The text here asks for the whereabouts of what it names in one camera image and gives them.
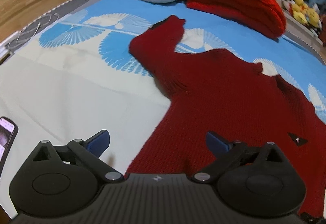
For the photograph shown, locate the blue white patterned bedsheet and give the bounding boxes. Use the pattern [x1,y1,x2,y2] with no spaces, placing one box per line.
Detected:
[1,0,325,217]

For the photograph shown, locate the dark red knit sweater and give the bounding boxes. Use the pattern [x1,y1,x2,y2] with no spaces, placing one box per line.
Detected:
[127,16,325,216]

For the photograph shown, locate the yellow plush toys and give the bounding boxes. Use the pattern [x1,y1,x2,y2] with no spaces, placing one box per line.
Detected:
[282,0,321,29]

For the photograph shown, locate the smartphone with lit screen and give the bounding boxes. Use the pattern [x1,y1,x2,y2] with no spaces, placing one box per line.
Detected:
[0,116,19,174]

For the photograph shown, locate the white charging cable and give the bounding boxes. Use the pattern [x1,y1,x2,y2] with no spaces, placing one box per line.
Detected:
[7,12,61,50]

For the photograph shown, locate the bright red folded blanket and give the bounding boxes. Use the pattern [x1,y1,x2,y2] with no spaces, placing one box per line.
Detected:
[186,0,286,39]

